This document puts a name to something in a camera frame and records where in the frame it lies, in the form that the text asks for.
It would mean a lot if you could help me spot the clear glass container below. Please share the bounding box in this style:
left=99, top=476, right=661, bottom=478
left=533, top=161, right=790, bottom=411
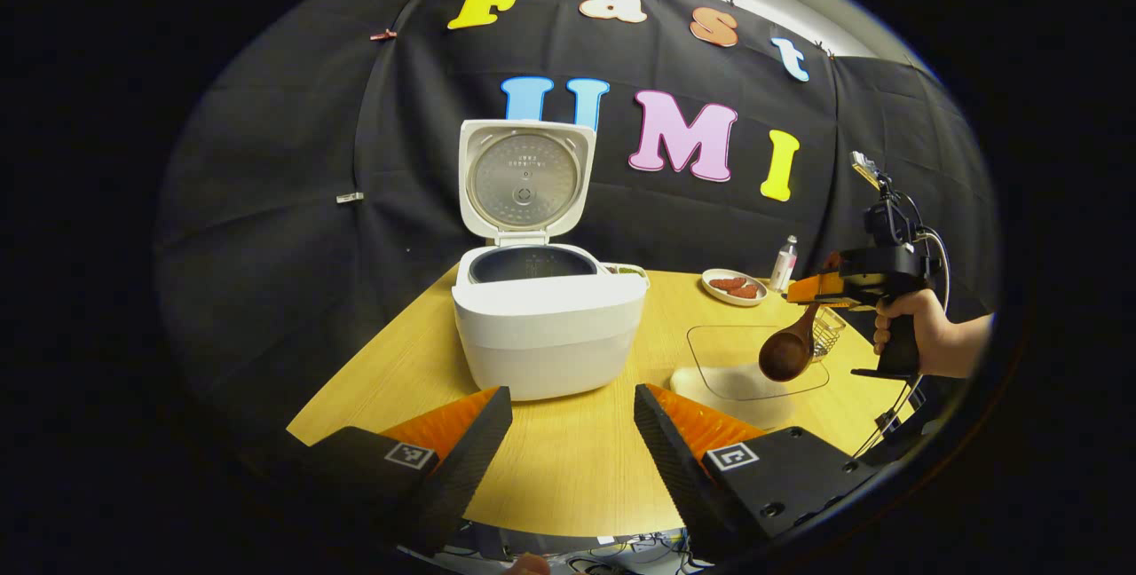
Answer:
left=670, top=325, right=832, bottom=430

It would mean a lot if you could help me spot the tangle of cables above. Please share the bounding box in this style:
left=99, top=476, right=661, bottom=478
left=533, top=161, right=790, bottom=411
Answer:
left=444, top=526, right=711, bottom=575

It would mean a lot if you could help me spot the clear bottle with pink label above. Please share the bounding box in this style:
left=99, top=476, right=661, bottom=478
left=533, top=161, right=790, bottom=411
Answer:
left=769, top=235, right=799, bottom=293

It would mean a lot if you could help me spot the brown wooden spoon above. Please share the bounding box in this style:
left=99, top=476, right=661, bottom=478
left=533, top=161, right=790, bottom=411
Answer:
left=758, top=302, right=823, bottom=383

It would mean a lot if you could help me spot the white rice cooker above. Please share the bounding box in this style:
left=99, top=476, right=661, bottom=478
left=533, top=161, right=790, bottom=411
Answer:
left=451, top=119, right=650, bottom=402

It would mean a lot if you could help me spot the white round plate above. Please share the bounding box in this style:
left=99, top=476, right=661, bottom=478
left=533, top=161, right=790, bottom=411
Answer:
left=701, top=268, right=769, bottom=307

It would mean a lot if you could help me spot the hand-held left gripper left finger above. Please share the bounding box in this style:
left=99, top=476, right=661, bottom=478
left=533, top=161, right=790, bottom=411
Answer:
left=288, top=386, right=514, bottom=558

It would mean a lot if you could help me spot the wire chopstick holder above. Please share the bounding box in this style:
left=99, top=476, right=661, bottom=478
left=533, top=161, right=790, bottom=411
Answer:
left=809, top=307, right=846, bottom=361

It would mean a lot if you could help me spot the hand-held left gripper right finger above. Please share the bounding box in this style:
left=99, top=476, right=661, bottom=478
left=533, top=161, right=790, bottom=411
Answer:
left=634, top=383, right=880, bottom=563

